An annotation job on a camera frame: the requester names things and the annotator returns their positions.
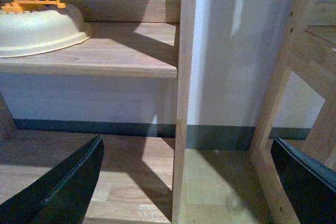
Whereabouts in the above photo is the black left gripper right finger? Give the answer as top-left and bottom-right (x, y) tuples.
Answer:
(270, 138), (335, 223)

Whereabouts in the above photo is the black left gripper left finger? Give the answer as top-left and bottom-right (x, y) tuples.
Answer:
(1, 135), (104, 223)

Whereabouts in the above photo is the wooden shelf unit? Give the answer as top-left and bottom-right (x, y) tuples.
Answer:
(1, 0), (196, 223)

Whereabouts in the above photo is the cream toy dome base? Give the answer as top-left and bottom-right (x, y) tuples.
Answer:
(1, 4), (93, 58)

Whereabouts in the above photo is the wooden chair frame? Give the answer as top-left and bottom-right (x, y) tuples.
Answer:
(249, 0), (335, 223)

